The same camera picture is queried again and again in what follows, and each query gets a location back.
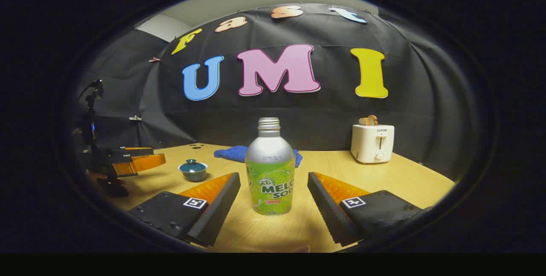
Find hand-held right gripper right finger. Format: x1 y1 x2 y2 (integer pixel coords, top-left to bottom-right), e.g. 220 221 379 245
307 172 432 247

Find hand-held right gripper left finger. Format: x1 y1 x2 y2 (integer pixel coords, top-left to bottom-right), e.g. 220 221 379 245
129 172 241 247

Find teal teacup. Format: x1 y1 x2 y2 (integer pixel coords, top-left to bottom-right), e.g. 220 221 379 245
178 164 209 182

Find dark teal teacup lid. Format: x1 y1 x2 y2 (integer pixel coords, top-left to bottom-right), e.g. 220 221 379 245
179 159 208 171

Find green label water bottle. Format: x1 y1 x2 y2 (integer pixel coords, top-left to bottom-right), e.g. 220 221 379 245
245 117 296 216

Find blue towel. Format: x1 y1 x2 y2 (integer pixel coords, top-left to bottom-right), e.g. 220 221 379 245
213 145 303 168

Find white toaster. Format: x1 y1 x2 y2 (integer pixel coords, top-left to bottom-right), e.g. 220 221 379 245
350 124 395 164

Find black backdrop cloth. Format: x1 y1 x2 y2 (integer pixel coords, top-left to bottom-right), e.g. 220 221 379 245
73 3 482 183

